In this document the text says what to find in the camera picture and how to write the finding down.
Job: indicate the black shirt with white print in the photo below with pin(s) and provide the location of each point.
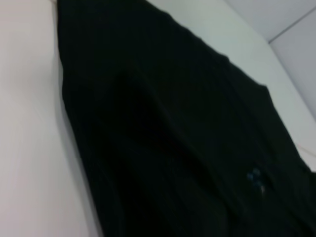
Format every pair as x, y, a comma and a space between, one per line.
172, 135

